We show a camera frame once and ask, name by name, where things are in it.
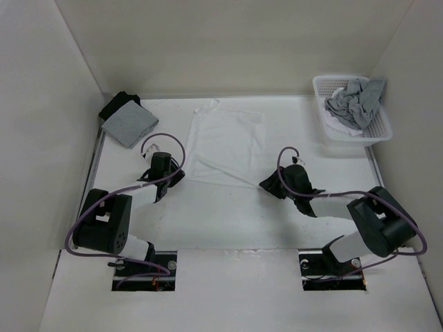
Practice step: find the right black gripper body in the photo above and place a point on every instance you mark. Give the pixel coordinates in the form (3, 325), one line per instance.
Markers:
(292, 196)

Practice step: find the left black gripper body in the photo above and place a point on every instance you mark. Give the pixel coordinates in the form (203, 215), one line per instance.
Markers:
(174, 176)

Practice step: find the white tank top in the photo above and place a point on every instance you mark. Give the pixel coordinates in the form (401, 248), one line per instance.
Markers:
(225, 146)

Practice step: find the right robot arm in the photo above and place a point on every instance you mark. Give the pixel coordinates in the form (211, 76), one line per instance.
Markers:
(356, 244)

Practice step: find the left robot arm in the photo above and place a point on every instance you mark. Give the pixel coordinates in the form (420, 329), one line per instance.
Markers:
(106, 228)

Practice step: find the folded grey tank top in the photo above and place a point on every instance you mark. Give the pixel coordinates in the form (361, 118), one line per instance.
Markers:
(129, 124)

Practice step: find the folded black tank top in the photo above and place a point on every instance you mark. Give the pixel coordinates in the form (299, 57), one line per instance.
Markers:
(119, 100)

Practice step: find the grey crumpled tank top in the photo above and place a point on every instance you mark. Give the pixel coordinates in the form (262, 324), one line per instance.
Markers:
(370, 98)

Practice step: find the white garment in basket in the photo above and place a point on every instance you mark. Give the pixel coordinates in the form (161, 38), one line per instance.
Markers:
(339, 122)

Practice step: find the white plastic basket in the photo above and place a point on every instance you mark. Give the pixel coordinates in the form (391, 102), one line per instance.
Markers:
(326, 86)

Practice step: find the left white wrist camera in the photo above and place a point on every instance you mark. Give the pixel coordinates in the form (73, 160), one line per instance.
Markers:
(150, 151)

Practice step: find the left metal table rail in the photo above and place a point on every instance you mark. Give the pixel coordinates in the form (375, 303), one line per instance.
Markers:
(92, 170)

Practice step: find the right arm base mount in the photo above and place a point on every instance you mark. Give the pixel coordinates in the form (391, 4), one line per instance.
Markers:
(321, 271)

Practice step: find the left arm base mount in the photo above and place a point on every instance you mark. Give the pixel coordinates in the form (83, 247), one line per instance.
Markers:
(132, 277)

